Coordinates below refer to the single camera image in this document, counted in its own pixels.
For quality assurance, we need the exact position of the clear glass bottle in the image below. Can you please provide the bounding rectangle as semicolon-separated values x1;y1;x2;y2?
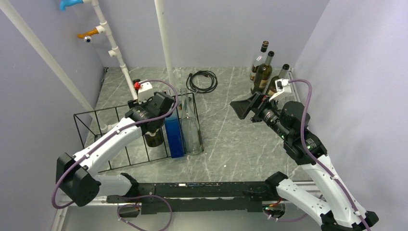
180;88;204;155

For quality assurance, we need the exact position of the coiled black cable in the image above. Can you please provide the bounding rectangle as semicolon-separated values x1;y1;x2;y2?
186;70;218;94

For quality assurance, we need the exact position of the blue square glass bottle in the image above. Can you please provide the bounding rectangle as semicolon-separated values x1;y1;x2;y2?
165;112;184;158

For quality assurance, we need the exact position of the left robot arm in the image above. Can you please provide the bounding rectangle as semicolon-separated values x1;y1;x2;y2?
51;92;178;209

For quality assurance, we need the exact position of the blue tap handle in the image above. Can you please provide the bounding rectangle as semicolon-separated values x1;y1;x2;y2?
59;0;84;11

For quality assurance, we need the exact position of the purple cable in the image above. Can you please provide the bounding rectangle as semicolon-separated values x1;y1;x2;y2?
51;79;179;210
288;79;372;231

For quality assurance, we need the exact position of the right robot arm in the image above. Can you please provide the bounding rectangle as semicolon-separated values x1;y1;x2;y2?
230;93;379;231

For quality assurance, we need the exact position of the dark wine bottle grey cap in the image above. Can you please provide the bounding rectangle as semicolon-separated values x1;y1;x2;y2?
251;51;275;94

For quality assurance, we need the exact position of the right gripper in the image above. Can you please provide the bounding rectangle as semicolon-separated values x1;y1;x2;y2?
230;91;291;141

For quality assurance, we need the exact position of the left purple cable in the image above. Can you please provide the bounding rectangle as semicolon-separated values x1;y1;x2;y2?
51;79;179;210

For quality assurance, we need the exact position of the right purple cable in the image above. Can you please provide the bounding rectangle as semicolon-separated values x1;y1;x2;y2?
288;79;372;231

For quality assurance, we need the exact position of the olive green wine bottle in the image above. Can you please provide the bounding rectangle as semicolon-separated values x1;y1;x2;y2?
265;64;290;96

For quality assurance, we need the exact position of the dark green wine bottle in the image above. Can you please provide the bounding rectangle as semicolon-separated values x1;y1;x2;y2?
143;129;164;147

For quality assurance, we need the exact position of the clear bottle black cap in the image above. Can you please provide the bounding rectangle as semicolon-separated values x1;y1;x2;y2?
249;40;269;81

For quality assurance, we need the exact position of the black wire wine rack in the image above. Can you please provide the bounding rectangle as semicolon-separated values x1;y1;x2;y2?
73;92;204;173

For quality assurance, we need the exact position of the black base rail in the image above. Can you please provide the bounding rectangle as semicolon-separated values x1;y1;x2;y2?
106;181;279;215

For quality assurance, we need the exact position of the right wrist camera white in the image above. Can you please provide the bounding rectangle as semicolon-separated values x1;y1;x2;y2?
269;79;292;102

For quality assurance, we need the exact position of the white pvc pipe frame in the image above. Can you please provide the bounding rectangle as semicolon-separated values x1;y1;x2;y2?
0;0;179;133

